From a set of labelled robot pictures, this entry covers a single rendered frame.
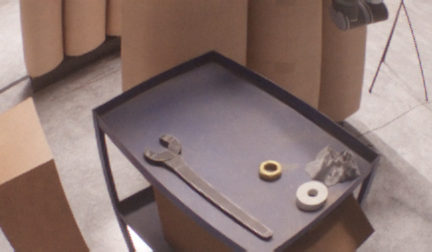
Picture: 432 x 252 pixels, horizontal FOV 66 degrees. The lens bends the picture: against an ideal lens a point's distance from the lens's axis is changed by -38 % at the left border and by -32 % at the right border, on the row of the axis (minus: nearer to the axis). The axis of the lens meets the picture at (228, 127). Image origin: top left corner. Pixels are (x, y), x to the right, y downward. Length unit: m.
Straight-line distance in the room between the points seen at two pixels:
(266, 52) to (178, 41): 0.44
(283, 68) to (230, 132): 0.77
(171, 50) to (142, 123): 0.41
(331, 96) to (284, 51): 0.54
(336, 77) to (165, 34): 1.01
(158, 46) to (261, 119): 0.49
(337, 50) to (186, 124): 1.15
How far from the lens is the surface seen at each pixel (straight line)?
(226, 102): 1.22
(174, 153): 1.04
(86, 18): 3.05
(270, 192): 0.98
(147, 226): 1.39
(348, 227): 1.04
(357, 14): 1.50
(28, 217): 1.14
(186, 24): 1.46
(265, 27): 1.76
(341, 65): 2.19
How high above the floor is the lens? 1.56
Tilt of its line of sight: 37 degrees down
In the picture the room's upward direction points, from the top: 2 degrees clockwise
